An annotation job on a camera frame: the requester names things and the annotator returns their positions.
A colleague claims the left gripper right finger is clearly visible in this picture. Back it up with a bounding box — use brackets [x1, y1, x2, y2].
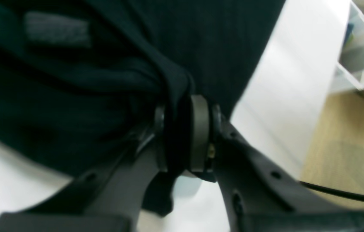
[190, 95, 364, 232]

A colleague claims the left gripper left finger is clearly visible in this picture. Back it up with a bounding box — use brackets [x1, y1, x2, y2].
[0, 105, 168, 232]

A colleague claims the black T-shirt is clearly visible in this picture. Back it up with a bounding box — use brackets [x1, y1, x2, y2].
[0, 0, 286, 216]

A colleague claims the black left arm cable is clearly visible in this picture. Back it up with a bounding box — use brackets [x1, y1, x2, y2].
[300, 181, 364, 205]

